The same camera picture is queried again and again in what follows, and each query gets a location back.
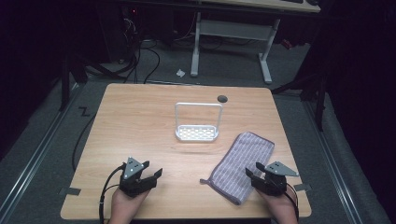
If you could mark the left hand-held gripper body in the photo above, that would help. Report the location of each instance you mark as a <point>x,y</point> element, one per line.
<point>134,183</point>

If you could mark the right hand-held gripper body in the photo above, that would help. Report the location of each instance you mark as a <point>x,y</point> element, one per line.
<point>272,183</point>

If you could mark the purple striped towel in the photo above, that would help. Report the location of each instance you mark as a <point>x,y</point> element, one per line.
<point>241,155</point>

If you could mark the white towel rack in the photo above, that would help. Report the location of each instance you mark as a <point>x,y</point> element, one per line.
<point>196,133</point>

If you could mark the person's right hand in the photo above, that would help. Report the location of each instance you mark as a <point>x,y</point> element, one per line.
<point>278,208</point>

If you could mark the grey tape strip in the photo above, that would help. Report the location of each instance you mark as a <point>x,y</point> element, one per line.
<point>302,187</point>
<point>70,191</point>

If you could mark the black metal stand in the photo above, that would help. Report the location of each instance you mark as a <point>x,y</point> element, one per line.
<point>65,84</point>
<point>320,93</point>

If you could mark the white paper scrap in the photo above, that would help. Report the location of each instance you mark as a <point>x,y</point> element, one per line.
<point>180,73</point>

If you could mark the small red object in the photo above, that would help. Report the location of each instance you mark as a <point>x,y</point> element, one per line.
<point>287,44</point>

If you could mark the black computer case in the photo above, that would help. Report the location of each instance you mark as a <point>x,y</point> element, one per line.
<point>116,31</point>

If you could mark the white-framed desk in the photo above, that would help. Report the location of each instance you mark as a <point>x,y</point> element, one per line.
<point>233,29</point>

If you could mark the black keyboard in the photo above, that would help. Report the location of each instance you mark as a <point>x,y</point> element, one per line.
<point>292,1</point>

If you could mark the metal floor rail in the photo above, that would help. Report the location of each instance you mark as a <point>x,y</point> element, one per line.
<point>37,155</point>
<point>334,165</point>

